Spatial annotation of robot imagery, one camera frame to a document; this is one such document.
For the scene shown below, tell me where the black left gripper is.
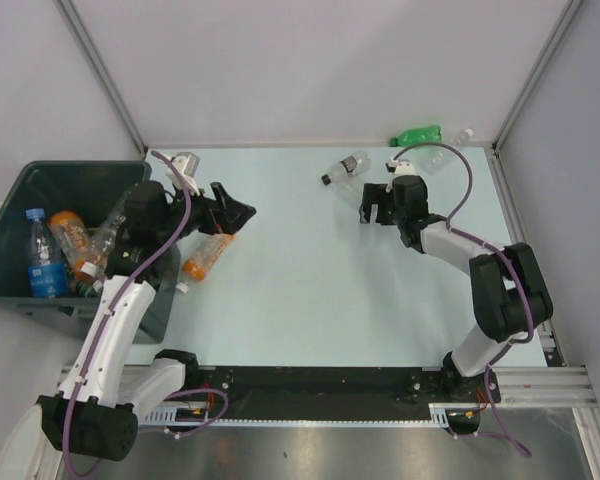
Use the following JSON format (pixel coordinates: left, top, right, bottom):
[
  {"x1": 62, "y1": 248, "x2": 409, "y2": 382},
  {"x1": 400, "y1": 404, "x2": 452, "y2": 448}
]
[{"x1": 157, "y1": 179, "x2": 255, "y2": 245}]

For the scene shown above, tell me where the orange label bottle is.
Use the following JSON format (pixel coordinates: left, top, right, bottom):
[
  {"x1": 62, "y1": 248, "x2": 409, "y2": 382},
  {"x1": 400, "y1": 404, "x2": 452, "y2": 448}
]
[
  {"x1": 176, "y1": 233, "x2": 235, "y2": 293},
  {"x1": 49, "y1": 210, "x2": 98, "y2": 278}
]

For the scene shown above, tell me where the clear bottle black cap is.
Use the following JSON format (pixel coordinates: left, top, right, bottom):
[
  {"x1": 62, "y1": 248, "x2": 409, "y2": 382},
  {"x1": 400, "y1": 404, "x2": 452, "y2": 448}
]
[{"x1": 321, "y1": 151, "x2": 371, "y2": 186}]

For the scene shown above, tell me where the clear bottle white cap back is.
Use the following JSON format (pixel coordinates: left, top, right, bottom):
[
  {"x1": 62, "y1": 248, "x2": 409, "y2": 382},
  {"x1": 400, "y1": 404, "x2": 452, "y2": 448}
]
[{"x1": 418, "y1": 128, "x2": 474, "y2": 175}]

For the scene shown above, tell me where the clear bottle blue label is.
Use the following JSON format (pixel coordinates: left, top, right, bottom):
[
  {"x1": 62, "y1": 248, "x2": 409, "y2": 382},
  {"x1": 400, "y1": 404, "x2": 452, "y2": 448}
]
[{"x1": 25, "y1": 208, "x2": 69, "y2": 299}]

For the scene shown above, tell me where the clear bottle silver cap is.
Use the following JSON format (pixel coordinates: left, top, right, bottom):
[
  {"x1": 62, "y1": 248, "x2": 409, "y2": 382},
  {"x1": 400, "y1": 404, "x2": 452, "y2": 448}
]
[{"x1": 336, "y1": 182, "x2": 364, "y2": 208}]

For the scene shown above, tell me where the tall clear bottle white cap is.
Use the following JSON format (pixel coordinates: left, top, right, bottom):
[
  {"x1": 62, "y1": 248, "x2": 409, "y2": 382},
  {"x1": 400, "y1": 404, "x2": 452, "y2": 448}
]
[{"x1": 80, "y1": 194, "x2": 126, "y2": 279}]

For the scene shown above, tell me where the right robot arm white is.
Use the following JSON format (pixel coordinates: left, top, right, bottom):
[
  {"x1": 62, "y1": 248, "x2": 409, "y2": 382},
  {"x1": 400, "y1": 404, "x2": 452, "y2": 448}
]
[{"x1": 359, "y1": 175, "x2": 554, "y2": 401}]

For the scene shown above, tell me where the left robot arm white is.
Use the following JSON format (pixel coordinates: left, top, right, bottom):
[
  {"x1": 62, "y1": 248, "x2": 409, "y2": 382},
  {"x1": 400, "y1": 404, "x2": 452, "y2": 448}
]
[{"x1": 37, "y1": 181, "x2": 256, "y2": 461}]

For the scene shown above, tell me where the dark green plastic bin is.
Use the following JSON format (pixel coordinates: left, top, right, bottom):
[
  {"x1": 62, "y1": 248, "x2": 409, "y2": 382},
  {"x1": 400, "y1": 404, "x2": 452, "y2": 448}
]
[{"x1": 0, "y1": 160, "x2": 152, "y2": 340}]

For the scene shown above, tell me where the green bottle at back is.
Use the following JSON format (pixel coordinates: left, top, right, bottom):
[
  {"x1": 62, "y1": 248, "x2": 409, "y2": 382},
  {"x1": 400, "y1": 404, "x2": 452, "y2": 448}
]
[{"x1": 389, "y1": 125, "x2": 442, "y2": 147}]

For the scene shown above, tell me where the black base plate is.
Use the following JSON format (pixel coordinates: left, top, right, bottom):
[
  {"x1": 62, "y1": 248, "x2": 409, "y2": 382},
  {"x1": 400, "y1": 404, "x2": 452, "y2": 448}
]
[{"x1": 184, "y1": 366, "x2": 484, "y2": 422}]

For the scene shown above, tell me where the white cable duct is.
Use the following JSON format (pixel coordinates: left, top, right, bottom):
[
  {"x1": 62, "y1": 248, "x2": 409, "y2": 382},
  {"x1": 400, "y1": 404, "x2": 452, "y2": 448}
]
[{"x1": 139, "y1": 402, "x2": 221, "y2": 426}]

